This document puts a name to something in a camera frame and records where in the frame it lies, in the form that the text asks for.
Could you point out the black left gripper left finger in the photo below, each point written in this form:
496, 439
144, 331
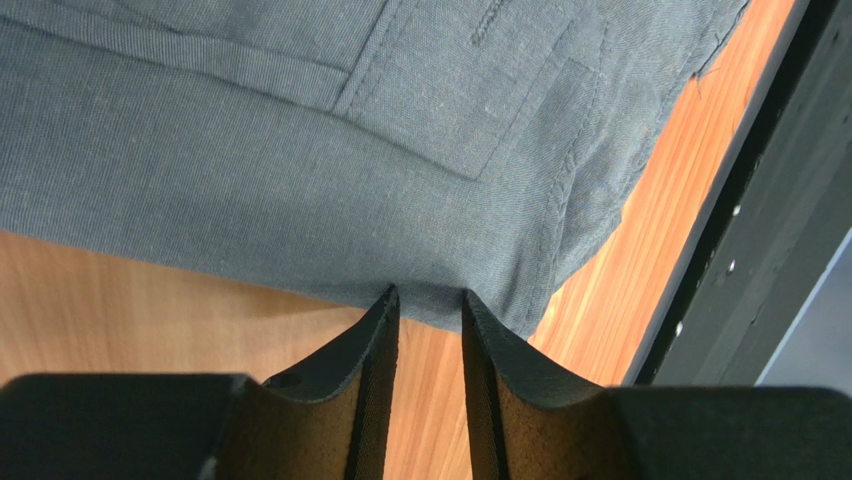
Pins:
325, 417

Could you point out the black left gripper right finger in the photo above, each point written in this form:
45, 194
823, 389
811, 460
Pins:
530, 418

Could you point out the grey long sleeve shirt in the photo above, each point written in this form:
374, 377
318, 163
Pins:
336, 148

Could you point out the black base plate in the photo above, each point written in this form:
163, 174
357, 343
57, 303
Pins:
776, 220

